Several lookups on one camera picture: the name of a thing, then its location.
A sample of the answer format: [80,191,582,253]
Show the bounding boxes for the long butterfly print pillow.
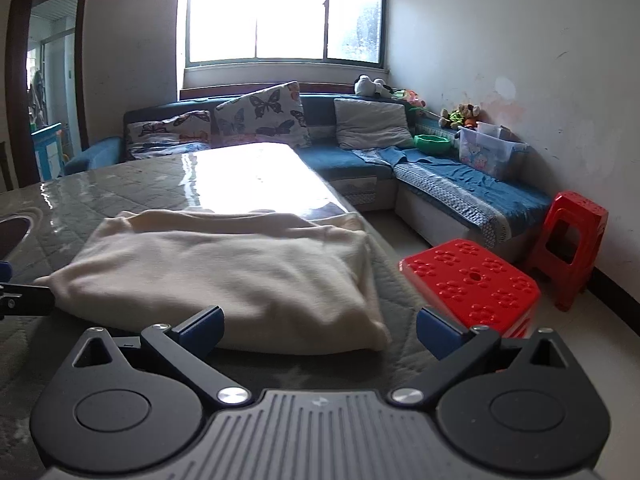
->
[125,110,214,160]

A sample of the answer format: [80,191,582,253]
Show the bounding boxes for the red plastic stool with holes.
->
[398,239,542,341]

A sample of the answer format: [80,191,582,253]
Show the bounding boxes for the blue trash bin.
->
[31,122,64,181]

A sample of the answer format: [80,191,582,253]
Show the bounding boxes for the cream knit garment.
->
[47,210,391,356]

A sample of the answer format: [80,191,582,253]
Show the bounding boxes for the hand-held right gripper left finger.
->
[72,305,254,408]

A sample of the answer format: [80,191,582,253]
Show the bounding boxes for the large butterfly print pillow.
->
[214,81,311,150]

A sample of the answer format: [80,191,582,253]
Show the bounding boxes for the window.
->
[185,0,390,69]

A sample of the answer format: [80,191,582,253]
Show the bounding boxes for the black and white plush toy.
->
[355,75,397,99]

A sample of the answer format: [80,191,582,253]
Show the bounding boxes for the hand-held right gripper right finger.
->
[389,307,569,407]

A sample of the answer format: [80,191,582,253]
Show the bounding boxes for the clear plastic storage box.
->
[457,121,529,181]

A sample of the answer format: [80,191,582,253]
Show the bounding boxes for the blue sofa cover cloth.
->
[352,147,554,249]

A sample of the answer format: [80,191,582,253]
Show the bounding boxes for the green and pink toy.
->
[395,89,426,109]

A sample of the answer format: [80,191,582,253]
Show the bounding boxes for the blue corner sofa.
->
[65,92,554,261]

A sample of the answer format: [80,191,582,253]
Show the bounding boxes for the dark wooden door frame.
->
[5,0,92,191]

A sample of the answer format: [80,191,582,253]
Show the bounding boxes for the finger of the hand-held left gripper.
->
[0,260,57,319]

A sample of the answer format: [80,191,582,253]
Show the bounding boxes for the tall red plastic stool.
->
[525,191,610,311]

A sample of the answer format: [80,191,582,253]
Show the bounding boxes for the grey pillow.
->
[333,98,416,150]

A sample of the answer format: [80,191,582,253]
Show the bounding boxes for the green bowl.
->
[414,134,451,155]

